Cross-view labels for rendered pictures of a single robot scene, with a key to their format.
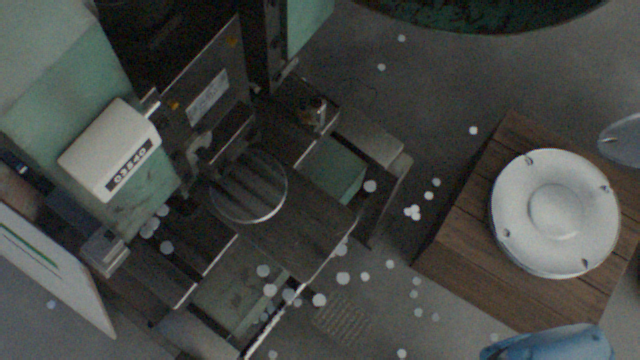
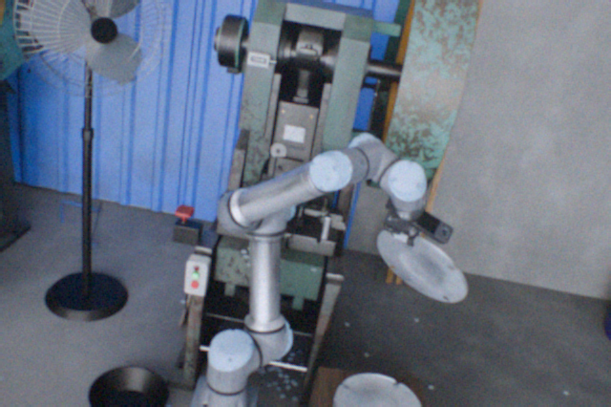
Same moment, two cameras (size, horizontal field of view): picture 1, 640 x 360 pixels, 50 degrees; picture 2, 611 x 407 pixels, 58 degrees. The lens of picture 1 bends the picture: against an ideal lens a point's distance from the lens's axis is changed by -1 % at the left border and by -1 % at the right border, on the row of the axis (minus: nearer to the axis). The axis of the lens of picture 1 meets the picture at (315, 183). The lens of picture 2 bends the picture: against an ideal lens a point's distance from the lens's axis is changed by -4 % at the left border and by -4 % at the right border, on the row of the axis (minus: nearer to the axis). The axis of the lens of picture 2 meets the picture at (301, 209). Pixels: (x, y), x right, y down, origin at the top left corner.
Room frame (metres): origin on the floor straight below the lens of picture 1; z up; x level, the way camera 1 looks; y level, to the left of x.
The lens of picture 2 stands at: (-0.58, -1.56, 1.68)
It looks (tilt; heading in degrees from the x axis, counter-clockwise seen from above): 25 degrees down; 60
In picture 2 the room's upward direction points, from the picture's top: 11 degrees clockwise
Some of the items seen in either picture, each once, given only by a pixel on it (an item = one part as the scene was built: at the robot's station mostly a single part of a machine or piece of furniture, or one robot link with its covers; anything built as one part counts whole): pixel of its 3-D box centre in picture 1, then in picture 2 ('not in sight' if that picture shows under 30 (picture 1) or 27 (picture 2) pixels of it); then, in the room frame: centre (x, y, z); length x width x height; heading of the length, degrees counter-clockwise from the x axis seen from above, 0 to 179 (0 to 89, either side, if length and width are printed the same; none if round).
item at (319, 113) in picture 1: (315, 113); (326, 225); (0.46, 0.01, 0.75); 0.03 x 0.03 x 0.10; 58
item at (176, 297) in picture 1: (197, 160); (281, 221); (0.38, 0.21, 0.68); 0.45 x 0.30 x 0.06; 148
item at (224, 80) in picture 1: (184, 87); (294, 137); (0.35, 0.18, 1.04); 0.17 x 0.15 x 0.30; 58
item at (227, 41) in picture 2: not in sight; (241, 47); (0.17, 0.36, 1.31); 0.22 x 0.12 x 0.22; 58
